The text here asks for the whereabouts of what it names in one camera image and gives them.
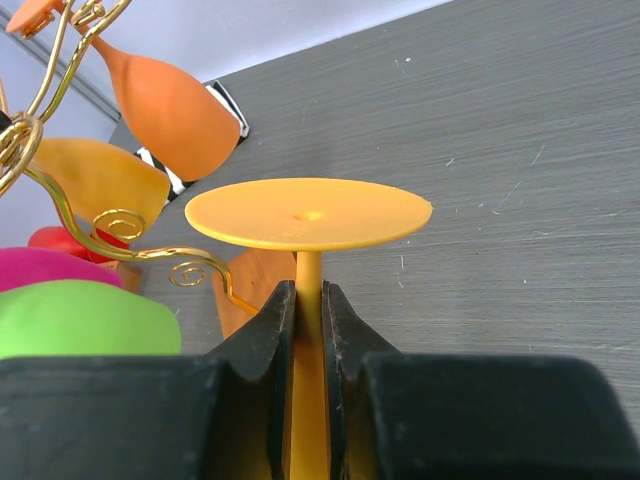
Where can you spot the red plastic wine glass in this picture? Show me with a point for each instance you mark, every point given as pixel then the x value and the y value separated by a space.
pixel 59 239

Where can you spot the green plastic wine glass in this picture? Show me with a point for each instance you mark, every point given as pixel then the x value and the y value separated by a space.
pixel 76 317

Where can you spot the black white striped cloth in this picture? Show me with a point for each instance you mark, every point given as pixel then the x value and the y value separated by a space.
pixel 203 150

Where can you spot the yellow-orange plastic wine glass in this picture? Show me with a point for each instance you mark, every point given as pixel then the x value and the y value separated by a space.
pixel 97 176

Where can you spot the orange plastic wine glass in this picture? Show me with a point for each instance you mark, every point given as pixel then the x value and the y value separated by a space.
pixel 158 101

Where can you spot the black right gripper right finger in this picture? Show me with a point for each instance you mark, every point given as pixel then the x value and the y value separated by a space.
pixel 396 415

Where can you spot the magenta plastic wine glass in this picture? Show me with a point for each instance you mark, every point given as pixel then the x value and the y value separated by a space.
pixel 22 266

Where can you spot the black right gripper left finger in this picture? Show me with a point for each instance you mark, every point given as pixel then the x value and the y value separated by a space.
pixel 222 415

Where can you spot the yellow plastic wine glass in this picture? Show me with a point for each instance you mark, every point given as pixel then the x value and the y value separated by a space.
pixel 308 216

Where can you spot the gold wire wine glass rack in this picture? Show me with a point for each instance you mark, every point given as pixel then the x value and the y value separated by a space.
pixel 21 135

